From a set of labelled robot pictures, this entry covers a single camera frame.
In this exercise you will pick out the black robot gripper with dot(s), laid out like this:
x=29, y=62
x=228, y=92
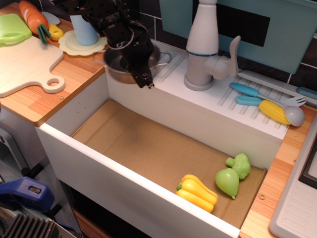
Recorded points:
x=131, y=39

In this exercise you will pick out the small stainless steel pot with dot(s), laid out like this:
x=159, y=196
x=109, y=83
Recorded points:
x=116, y=69

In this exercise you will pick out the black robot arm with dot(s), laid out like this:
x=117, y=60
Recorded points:
x=93, y=11

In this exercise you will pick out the white toy sink basin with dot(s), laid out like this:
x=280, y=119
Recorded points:
x=210, y=117

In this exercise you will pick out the white toy faucet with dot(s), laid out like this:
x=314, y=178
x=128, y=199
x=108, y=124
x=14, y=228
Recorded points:
x=204, y=63

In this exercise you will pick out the light blue plastic cup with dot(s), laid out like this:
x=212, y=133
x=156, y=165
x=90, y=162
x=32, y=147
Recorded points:
x=85, y=33

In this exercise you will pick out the brown cardboard sheet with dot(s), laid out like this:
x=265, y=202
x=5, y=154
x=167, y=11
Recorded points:
x=165, y=156

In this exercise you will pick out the pale yellow flower plate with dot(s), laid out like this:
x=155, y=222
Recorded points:
x=69, y=44

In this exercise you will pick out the wooden cutting board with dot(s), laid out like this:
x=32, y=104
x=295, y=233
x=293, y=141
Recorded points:
x=29, y=63

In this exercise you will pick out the orange toy carrot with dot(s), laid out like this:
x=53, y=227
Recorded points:
x=35, y=20

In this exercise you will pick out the yellow toy bell pepper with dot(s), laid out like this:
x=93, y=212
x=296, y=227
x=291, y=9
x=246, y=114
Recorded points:
x=194, y=191

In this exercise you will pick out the green toy broccoli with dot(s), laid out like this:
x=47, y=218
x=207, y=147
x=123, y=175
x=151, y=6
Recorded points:
x=240, y=164

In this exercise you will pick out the green toy pear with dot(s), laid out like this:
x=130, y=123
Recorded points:
x=227, y=180

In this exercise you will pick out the green plastic cutting board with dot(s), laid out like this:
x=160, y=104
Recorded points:
x=13, y=30

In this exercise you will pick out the teal toy backboard panel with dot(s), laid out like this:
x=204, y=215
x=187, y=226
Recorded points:
x=275, y=33

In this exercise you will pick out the yellow toy corn cob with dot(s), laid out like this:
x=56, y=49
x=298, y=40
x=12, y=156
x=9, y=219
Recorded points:
x=273, y=111

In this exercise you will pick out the blue clamp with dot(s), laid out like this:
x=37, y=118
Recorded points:
x=28, y=193

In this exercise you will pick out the white toy stove top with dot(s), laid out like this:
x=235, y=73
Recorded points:
x=296, y=212

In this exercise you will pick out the toy knife yellow handle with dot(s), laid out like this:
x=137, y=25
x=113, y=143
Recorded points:
x=53, y=21

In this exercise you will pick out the grey fork blue handle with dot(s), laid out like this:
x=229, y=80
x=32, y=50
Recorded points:
x=255, y=101

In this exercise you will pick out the grey spoon blue handle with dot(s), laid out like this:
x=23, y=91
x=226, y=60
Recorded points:
x=293, y=114

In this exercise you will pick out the grey metal mount base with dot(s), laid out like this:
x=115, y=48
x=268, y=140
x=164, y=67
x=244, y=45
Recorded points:
x=15, y=224

